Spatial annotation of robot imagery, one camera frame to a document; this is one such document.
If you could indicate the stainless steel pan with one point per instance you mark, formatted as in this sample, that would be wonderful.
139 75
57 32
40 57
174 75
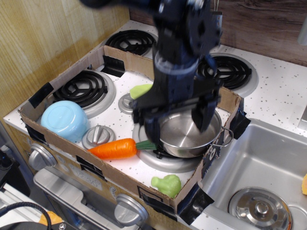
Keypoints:
180 137

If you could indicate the orange toy carrot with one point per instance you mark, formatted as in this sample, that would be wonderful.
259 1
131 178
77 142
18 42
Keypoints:
121 149

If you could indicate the steel pot lid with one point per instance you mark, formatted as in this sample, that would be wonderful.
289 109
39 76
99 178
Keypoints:
260 208

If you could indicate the black burner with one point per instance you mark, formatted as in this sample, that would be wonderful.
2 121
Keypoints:
92 90
137 42
237 74

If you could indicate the oven knob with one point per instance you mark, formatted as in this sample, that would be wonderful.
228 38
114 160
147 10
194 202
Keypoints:
128 212
40 157

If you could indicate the left oven front knob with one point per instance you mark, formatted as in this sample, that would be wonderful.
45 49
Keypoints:
40 157

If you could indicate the back left black burner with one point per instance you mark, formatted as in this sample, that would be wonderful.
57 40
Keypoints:
137 42

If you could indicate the green toy broccoli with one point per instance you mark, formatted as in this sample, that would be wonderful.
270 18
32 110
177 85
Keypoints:
170 185

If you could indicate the light blue bowl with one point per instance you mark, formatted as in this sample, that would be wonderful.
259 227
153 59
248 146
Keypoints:
66 119

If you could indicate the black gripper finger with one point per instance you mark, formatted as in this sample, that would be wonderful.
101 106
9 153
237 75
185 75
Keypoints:
152 129
203 112

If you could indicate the silver oven door handle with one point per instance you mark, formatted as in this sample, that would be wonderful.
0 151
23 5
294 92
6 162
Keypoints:
80 206

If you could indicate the silver faucet base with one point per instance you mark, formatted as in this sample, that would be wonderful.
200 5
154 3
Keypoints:
302 37

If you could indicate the steel sink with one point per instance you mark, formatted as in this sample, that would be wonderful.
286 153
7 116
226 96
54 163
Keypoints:
264 156

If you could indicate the hanging metal spatula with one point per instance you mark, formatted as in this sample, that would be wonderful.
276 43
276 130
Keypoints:
217 13

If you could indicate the orange object bottom left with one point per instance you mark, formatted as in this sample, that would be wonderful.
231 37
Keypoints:
55 219

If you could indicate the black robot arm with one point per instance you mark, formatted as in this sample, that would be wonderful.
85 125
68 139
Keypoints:
187 32

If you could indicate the front right burner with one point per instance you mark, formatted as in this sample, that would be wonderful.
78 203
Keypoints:
162 161

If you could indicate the silver knob middle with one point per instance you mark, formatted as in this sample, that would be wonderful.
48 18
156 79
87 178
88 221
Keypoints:
125 104

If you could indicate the back right black burner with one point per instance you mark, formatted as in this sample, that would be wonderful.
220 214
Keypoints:
237 74

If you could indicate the green plastic plate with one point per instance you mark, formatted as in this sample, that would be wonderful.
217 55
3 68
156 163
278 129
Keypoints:
139 90

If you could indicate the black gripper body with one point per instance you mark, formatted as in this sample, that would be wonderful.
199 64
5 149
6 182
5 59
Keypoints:
174 92

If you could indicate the silver knob front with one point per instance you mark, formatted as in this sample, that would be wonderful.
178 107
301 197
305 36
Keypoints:
97 136

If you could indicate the orange object in sink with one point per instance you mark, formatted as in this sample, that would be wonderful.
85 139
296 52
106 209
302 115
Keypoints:
304 185

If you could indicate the front left black burner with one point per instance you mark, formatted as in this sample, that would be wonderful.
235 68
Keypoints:
92 90

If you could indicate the right oven front knob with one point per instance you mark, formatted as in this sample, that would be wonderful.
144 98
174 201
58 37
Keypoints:
128 212

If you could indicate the silver knob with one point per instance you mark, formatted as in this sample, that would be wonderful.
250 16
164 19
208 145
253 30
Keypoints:
125 104
97 136

